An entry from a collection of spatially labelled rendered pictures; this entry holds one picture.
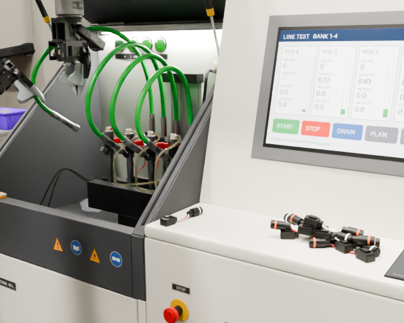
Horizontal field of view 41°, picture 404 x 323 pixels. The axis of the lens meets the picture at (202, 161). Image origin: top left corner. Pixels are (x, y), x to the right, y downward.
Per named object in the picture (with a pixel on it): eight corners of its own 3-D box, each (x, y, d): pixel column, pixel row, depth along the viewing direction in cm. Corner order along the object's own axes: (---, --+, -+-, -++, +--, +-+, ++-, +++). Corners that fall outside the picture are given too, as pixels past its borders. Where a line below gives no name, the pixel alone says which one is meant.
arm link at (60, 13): (70, 2, 150) (90, 0, 146) (70, 18, 151) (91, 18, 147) (48, 0, 144) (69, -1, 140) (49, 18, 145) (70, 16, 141)
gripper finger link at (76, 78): (65, 97, 148) (63, 62, 146) (81, 95, 153) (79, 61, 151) (73, 97, 146) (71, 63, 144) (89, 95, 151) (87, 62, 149)
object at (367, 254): (262, 240, 112) (263, 215, 111) (285, 226, 121) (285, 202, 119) (372, 265, 99) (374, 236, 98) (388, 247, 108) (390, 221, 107)
